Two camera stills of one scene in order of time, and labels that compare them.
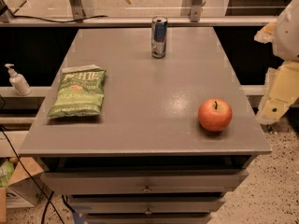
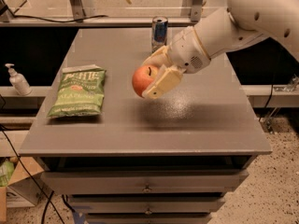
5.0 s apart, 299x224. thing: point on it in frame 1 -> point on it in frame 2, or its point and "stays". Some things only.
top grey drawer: x=141 y=182 stays
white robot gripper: x=289 y=36 -> x=187 y=50
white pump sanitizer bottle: x=19 y=81 stays
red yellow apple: x=215 y=115 -> x=143 y=77
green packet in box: x=7 y=170 stays
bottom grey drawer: x=148 y=218 stays
